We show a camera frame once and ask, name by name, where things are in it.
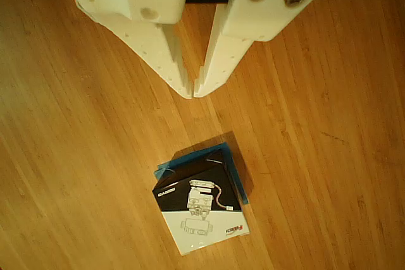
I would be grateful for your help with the black and white cardboard box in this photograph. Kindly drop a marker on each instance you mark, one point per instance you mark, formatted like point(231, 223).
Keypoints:
point(202, 219)

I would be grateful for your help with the blue tape square target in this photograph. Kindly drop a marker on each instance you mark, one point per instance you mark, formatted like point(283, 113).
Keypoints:
point(190, 156)

